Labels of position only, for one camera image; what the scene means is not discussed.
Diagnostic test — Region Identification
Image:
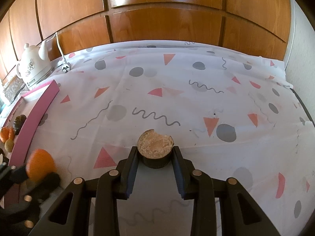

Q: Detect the orange tangerine front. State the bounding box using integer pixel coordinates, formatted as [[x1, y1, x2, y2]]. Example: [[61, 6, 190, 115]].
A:
[[26, 149, 57, 183]]

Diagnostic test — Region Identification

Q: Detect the orange tangerine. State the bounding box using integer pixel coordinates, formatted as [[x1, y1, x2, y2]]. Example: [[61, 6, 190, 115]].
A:
[[0, 127, 10, 143], [26, 149, 57, 183]]

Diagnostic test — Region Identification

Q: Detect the beige round fruit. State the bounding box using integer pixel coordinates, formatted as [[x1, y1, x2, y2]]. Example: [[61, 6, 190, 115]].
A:
[[4, 139, 14, 153]]

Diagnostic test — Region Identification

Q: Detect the orange carrot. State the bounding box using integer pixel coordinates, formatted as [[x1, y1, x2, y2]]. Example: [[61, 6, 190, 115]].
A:
[[8, 127, 15, 140]]

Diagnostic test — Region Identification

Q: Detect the dark oval fruit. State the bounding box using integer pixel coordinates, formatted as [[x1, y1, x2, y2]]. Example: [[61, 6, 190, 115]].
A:
[[13, 114, 27, 135]]

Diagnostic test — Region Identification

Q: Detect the small dark cut cylinder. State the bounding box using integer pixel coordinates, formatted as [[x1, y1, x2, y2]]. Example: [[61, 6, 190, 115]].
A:
[[137, 129, 174, 169]]

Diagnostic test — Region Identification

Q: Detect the large dark cut cylinder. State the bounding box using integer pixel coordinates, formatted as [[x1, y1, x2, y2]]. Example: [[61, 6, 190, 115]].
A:
[[0, 149, 9, 164]]

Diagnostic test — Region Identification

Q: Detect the pink shallow tray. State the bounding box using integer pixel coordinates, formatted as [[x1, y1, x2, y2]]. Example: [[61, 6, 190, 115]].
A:
[[0, 79, 60, 207]]

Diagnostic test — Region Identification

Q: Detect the patterned white tablecloth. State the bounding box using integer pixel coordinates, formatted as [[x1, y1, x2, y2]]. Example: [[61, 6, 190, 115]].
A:
[[29, 41, 314, 235]]

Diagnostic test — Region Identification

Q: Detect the white ceramic electric kettle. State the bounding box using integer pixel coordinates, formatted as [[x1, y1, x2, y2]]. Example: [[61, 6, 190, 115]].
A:
[[16, 40, 52, 87]]

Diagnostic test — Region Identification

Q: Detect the wooden panel cabinet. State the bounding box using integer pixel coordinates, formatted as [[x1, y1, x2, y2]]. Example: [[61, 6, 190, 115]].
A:
[[1, 0, 292, 83]]

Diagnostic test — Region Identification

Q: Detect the white kettle power cord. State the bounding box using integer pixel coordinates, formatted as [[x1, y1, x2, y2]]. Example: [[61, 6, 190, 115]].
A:
[[45, 31, 72, 74]]

